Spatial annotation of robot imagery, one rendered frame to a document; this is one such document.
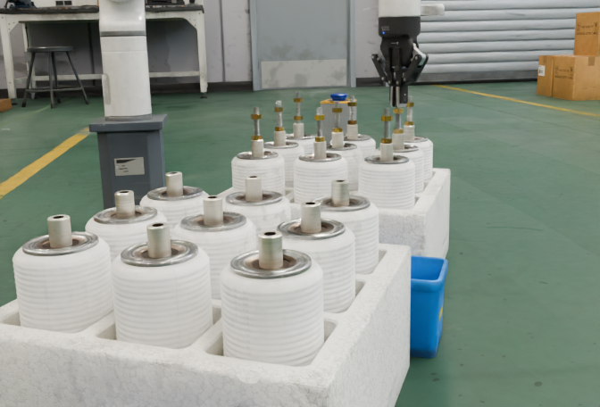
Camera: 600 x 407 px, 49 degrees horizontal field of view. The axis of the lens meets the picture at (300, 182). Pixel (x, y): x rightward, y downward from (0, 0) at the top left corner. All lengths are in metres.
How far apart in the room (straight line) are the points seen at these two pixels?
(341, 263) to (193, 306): 0.16
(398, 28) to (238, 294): 0.71
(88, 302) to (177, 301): 0.11
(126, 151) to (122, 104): 0.10
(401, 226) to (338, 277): 0.38
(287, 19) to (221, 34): 0.64
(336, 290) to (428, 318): 0.30
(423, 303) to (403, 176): 0.23
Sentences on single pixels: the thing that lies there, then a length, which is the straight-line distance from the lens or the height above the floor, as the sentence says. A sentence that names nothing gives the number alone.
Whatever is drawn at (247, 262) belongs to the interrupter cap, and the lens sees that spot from 0.62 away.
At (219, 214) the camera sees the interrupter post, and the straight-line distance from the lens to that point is 0.75.
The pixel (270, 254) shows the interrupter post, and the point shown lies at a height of 0.26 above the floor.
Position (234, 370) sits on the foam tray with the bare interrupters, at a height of 0.18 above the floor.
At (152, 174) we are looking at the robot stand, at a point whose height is 0.19.
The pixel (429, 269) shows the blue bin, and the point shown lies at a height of 0.10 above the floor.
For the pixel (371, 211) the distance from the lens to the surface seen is 0.81.
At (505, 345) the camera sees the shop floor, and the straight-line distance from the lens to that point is 1.06.
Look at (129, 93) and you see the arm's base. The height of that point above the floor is 0.36.
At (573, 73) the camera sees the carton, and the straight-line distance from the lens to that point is 4.96.
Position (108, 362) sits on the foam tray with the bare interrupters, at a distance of 0.64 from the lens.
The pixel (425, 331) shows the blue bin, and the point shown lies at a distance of 0.98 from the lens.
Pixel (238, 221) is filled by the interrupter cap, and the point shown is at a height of 0.25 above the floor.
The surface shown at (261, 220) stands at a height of 0.24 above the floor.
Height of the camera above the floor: 0.45
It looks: 12 degrees down
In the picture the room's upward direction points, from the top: 1 degrees counter-clockwise
